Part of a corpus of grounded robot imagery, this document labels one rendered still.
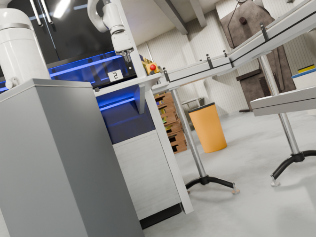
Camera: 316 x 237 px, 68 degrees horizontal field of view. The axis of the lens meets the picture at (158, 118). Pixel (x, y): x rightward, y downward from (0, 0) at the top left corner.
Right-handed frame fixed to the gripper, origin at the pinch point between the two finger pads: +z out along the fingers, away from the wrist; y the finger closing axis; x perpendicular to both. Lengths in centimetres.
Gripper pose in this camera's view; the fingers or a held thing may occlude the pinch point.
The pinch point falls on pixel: (127, 59)
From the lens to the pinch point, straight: 137.9
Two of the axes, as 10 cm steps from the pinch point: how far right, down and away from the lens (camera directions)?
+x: 1.9, -0.7, -9.8
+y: -9.2, 3.3, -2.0
